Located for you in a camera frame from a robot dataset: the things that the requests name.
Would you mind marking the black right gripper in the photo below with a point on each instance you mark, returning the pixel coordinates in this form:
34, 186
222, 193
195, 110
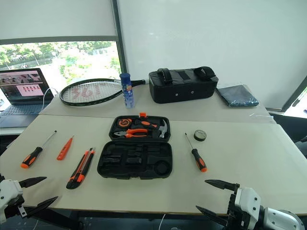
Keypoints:
233, 216

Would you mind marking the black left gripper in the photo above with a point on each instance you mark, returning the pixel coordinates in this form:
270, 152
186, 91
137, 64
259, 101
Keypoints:
14, 210

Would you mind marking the long orange black screwdriver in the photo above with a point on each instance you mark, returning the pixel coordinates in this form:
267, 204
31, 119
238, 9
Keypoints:
31, 159

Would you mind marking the short orange black screwdriver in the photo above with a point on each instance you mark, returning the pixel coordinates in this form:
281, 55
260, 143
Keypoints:
198, 160

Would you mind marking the orange black utility knife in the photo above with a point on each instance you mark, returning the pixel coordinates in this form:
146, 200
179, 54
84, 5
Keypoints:
80, 171

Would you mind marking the orange voltage tester pen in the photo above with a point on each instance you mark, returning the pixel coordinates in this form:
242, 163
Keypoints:
64, 152

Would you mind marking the black tool case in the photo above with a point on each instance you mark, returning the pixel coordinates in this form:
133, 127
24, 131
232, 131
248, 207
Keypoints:
144, 173

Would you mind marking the black electrical tape roll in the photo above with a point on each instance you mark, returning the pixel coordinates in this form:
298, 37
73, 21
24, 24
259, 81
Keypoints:
200, 135

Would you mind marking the black open laptop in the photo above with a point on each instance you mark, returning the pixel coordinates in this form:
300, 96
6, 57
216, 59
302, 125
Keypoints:
24, 105

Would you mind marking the black tennis racket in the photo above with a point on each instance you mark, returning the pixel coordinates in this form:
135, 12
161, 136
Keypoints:
72, 101

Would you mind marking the blue folded cloth in plastic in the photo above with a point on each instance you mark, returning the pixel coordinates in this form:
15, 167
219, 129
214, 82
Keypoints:
237, 95

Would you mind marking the orange black tape measure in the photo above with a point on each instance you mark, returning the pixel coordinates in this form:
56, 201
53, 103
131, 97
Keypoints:
124, 123

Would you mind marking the black zippered carry bag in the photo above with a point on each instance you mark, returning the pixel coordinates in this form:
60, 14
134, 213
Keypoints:
182, 92

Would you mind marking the blue patterned bottle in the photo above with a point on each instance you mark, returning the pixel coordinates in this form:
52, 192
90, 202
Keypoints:
127, 93

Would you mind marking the white roller blind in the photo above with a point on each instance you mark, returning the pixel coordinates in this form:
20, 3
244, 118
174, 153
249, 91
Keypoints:
57, 19

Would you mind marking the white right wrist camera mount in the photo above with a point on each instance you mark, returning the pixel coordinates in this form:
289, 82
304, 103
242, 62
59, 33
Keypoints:
249, 201

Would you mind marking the dark window frame pillar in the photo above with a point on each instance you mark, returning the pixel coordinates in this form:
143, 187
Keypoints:
120, 36

